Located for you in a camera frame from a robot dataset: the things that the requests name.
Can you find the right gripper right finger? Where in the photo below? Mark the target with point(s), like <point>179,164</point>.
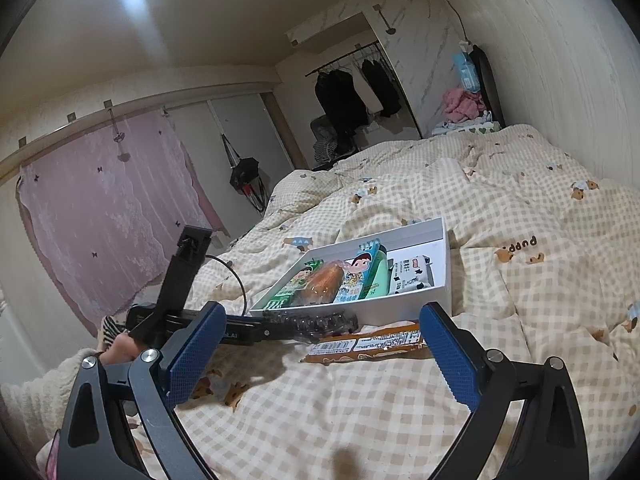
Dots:
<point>466,366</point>

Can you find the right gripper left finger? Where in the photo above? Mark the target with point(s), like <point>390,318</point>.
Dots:
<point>189,350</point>

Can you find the brown orange biscuit box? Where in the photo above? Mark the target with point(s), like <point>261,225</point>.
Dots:
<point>379,344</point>

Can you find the black white tissue pack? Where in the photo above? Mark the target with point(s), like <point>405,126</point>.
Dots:
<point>414,273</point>

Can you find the mint green tube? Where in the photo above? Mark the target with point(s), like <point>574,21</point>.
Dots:
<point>379,283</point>

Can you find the green snack packet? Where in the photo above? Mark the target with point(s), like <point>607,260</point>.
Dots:
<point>284,297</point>

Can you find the dark clear snack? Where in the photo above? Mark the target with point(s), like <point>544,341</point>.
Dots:
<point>309,327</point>

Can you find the blue cartoon girl candy packet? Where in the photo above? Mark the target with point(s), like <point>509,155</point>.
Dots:
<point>358,272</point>

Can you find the brown bread bun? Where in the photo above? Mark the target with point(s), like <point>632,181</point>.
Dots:
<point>322,286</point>

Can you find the left hand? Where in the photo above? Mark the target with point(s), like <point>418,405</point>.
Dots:
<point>123,349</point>

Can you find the white shallow cardboard box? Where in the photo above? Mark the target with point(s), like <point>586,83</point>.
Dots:
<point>423,238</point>

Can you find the pink lace curtain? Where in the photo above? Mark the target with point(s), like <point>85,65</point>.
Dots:
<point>107,210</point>

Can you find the black hanging bag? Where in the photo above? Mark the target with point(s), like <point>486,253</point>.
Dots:
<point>245,177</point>

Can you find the pink clothes pile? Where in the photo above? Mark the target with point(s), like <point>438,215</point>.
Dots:
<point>462,105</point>

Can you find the black hanging clothes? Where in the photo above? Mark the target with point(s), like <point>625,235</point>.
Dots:
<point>345,114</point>

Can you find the light blue wipes pack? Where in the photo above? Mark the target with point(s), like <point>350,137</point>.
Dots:
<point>467,72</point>

